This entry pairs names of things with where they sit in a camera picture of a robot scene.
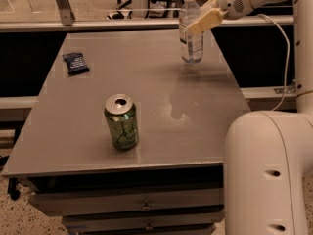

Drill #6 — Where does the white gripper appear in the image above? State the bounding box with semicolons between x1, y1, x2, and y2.
186;0;253;36

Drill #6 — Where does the clear plastic water bottle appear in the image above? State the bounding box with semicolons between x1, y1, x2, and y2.
179;0;203;64

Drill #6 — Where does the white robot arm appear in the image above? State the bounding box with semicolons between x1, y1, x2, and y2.
188;0;313;235

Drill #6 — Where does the black office chair base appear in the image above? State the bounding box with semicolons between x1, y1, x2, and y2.
107;0;178;20

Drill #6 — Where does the green soda can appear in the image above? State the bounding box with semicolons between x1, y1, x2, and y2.
104;94;139;150

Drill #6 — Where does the dark blue snack packet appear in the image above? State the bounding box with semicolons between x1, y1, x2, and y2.
63;53;89;75

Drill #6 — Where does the grey drawer cabinet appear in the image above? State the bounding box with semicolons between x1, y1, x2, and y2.
3;30;248;235

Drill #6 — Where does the white cable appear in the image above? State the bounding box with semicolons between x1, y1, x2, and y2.
257;13;291;112

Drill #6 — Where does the grey metal railing frame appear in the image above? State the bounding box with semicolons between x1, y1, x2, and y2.
0;0;283;121

